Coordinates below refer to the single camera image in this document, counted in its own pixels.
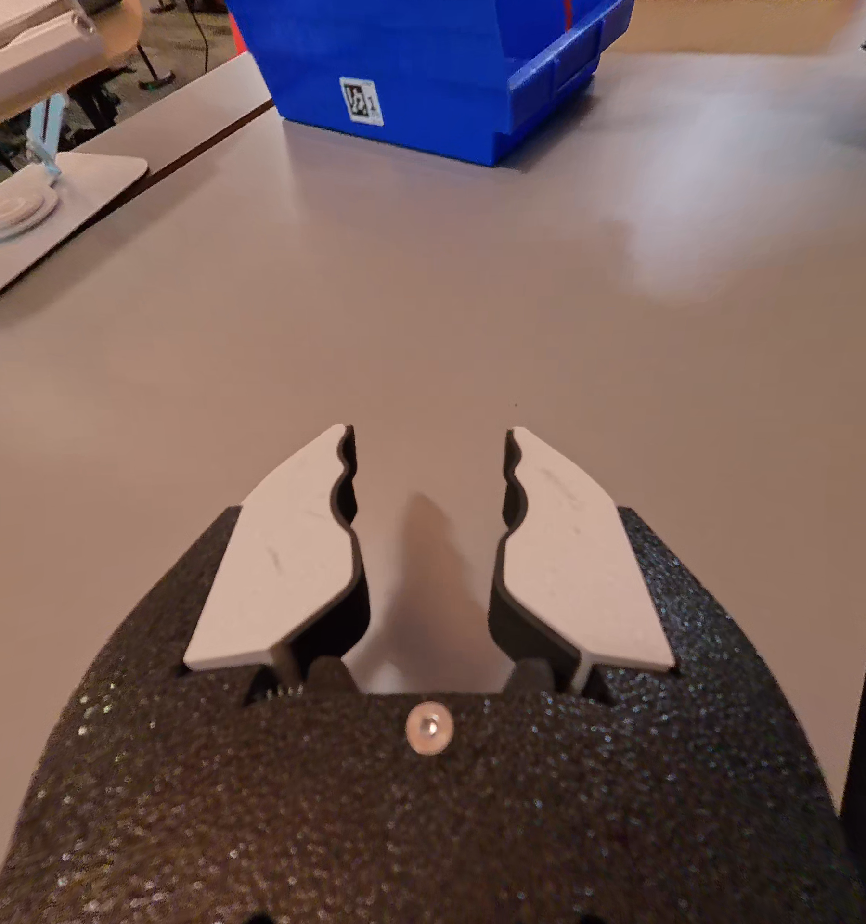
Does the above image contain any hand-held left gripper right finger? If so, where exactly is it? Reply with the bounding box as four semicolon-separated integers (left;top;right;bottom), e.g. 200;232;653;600
488;426;677;695

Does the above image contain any grey desk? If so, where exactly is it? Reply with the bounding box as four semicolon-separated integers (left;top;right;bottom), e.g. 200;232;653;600
0;0;866;817

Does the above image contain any blue plastic bin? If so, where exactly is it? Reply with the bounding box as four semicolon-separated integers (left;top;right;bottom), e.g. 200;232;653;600
225;0;636;168

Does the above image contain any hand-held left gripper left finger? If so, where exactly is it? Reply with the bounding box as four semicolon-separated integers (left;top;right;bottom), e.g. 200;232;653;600
182;423;372;683

